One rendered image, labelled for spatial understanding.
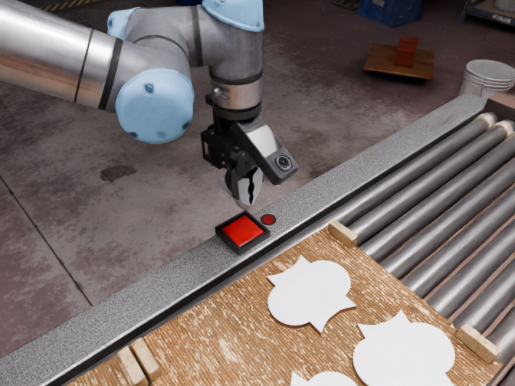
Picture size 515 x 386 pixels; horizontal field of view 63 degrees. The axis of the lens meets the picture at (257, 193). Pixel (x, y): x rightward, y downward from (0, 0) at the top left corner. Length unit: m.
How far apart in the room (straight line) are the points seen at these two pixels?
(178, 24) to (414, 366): 0.55
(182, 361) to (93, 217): 1.71
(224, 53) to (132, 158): 2.10
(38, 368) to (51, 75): 0.45
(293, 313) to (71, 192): 1.96
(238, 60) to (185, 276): 0.39
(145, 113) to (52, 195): 2.11
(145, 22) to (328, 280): 0.47
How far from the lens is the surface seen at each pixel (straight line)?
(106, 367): 0.67
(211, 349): 0.65
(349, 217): 0.87
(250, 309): 0.68
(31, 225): 2.38
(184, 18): 0.56
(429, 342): 0.69
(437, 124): 1.21
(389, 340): 0.67
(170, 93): 0.41
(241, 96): 0.59
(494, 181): 1.06
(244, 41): 0.56
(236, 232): 0.80
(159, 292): 0.74
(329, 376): 0.63
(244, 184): 0.69
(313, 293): 0.69
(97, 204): 2.36
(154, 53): 0.46
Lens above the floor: 1.51
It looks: 42 degrees down
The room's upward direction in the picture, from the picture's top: straight up
